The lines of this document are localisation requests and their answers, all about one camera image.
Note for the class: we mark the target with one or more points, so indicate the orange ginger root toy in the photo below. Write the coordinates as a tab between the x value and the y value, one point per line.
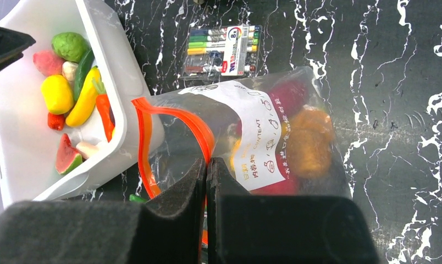
308	150

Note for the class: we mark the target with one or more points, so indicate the red strawberry toy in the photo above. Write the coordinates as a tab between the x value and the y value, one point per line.
56	122

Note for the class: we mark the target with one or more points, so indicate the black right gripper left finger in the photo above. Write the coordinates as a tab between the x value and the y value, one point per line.
166	229

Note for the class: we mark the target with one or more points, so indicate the yellow banana toy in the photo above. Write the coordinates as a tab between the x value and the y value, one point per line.
234	150

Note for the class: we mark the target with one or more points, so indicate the clear orange-zip bag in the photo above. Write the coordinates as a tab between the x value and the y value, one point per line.
204	121

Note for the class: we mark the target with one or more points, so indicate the white garlic bulb toy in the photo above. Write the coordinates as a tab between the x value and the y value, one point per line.
69	70

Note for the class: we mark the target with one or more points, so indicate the orange carrot toy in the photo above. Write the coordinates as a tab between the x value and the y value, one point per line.
104	108

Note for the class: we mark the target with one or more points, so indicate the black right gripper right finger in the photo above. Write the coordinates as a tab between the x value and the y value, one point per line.
245	228

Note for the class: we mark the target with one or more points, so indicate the green custard apple toy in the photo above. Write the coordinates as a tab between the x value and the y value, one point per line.
70	46

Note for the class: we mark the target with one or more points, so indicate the yellow lemon toy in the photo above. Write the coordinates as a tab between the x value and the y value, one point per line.
57	94

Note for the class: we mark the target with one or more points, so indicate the purple sweet potato toy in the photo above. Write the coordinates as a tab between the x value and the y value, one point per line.
288	97

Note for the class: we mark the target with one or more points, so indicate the dark green cucumber toy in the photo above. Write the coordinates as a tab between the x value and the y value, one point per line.
83	68

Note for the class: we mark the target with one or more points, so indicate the red fruit toy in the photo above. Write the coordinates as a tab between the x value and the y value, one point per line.
288	186

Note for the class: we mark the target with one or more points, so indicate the pink peach toy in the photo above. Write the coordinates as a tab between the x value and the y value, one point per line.
47	62

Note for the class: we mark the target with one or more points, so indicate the yellow squash toy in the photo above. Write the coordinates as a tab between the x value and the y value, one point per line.
86	101

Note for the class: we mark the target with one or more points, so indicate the watermelon slice toy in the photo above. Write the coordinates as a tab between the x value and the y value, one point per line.
67	157

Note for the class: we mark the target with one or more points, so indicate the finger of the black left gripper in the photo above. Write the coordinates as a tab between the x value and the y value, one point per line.
12	46

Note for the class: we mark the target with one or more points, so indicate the white plastic food bin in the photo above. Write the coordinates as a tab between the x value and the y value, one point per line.
28	146

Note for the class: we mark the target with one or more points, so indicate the pack of coloured markers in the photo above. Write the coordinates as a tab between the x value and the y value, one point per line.
224	52

